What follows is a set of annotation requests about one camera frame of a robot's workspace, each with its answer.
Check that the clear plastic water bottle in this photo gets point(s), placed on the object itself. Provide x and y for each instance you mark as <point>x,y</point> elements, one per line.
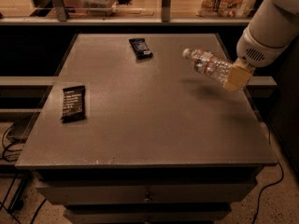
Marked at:
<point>208,64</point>

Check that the grey metal shelf rail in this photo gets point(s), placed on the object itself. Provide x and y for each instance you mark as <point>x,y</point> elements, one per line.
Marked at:
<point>112,21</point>

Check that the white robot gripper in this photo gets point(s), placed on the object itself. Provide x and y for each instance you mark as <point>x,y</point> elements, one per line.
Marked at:
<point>252,51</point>

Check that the clear plastic container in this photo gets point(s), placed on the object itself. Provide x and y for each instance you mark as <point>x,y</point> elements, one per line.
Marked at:
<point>99,7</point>

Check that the dark blue snack packet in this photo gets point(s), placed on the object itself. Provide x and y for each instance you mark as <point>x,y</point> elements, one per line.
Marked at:
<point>140,48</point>

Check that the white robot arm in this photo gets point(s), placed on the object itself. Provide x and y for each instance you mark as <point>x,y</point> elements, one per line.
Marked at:
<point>279,15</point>

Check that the upper cabinet drawer with knob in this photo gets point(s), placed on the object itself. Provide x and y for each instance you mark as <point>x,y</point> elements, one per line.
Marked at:
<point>95,192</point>

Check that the black rxbar chocolate wrapper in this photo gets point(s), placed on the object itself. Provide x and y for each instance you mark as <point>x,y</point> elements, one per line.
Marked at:
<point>74,104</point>

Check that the lower cabinet drawer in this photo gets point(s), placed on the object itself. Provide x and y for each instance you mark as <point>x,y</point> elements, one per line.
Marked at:
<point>158,213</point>

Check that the colourful snack bag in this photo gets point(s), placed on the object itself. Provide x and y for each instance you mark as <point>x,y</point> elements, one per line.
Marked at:
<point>226,8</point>

